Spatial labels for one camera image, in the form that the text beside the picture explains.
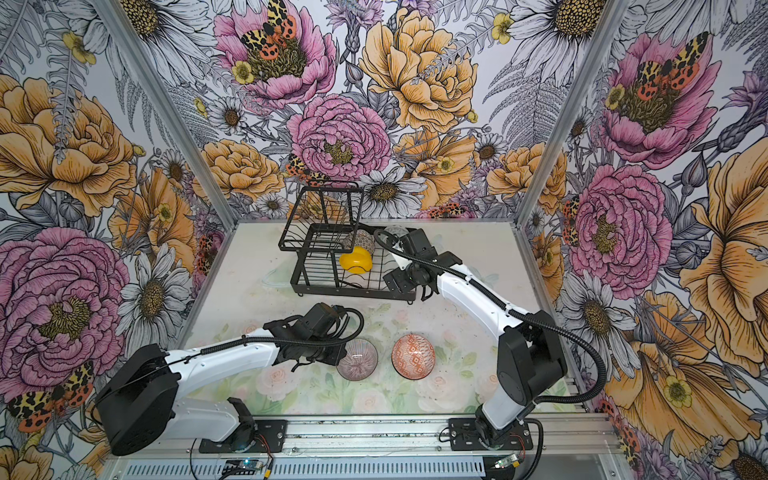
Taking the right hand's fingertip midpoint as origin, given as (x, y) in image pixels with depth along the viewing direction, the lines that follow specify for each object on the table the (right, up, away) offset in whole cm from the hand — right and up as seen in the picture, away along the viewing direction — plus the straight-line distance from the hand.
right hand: (406, 282), depth 87 cm
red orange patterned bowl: (+2, -21, -2) cm, 21 cm away
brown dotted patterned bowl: (-16, +13, +23) cm, 31 cm away
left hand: (-18, -21, -3) cm, 28 cm away
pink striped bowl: (-13, -22, -2) cm, 26 cm away
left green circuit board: (-39, -41, -16) cm, 59 cm away
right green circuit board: (+24, -40, -15) cm, 49 cm away
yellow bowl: (-15, +5, +17) cm, 24 cm away
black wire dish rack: (-19, +8, -4) cm, 21 cm away
